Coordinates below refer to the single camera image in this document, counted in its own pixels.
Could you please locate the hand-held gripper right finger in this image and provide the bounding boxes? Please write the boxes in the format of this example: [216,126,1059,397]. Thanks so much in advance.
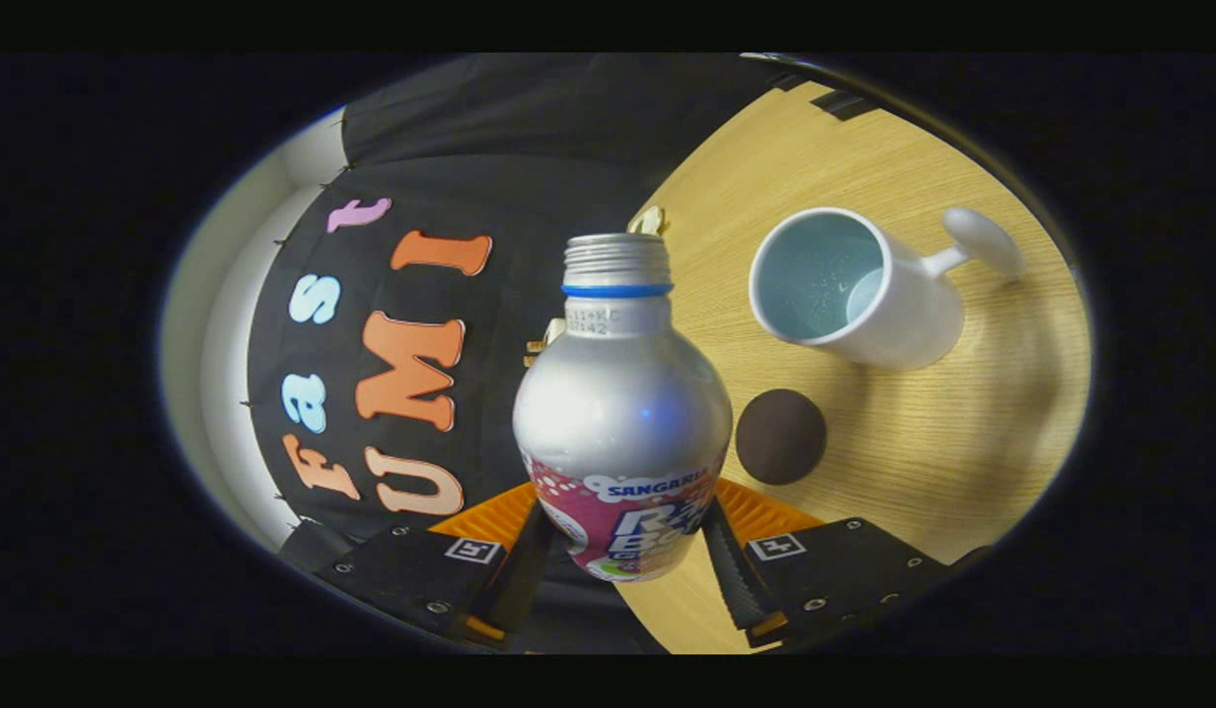
[701,477,965,650]

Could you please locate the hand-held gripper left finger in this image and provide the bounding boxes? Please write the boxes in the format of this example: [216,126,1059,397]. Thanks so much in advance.
[318,480,559,650]

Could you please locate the dark brown round coaster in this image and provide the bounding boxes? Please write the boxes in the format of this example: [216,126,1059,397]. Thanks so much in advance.
[735,388,828,486]

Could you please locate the silver juice bottle pink label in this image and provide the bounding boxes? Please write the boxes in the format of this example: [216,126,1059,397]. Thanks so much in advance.
[512,232,734,584]

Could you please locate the white cup blue inside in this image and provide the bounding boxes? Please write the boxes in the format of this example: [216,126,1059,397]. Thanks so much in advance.
[748,206,1027,373]

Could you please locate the wooden table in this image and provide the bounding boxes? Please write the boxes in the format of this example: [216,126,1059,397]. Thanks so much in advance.
[608,81,1093,655]

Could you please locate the black backdrop cloth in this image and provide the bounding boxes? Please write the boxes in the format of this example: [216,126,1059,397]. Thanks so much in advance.
[246,54,795,655]

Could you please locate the black clamp block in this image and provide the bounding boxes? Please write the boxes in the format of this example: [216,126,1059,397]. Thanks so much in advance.
[812,88,879,121]

